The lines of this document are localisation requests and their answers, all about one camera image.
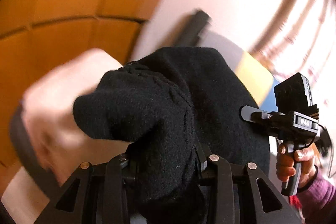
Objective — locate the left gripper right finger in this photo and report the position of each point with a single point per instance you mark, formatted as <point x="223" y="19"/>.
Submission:
<point x="240" y="193"/>

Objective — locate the folded beige pink clothes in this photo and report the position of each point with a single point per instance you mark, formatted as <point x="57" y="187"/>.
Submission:
<point x="58" y="143"/>

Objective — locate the person right forearm purple sleeve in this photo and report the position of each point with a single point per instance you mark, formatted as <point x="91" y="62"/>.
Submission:
<point x="317" y="198"/>

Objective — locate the black knit sweater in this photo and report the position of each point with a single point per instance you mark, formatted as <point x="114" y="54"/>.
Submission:
<point x="161" y="105"/>

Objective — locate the tricolour office chair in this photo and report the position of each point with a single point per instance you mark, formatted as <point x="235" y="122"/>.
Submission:
<point x="256" y="78"/>

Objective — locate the red knit garment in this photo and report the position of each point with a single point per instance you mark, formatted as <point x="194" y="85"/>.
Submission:
<point x="295" y="203"/>

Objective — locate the wooden wardrobe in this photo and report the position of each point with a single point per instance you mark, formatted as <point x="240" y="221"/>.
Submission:
<point x="37" y="35"/>

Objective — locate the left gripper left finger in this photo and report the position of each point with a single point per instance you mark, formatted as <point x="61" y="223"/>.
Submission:
<point x="92" y="194"/>

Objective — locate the black rolled mat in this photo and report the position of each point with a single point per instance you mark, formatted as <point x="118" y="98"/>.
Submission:
<point x="190" y="33"/>

